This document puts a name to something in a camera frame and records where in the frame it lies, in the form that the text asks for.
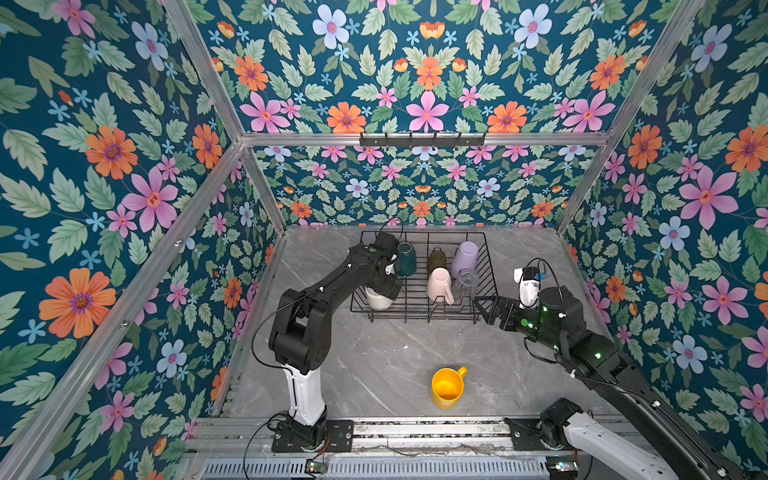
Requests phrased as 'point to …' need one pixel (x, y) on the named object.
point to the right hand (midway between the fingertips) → (485, 300)
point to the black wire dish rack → (413, 305)
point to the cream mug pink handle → (439, 287)
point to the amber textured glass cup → (437, 259)
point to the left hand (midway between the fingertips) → (387, 280)
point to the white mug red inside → (378, 302)
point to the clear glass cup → (465, 285)
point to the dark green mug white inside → (406, 259)
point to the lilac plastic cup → (465, 257)
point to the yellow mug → (447, 385)
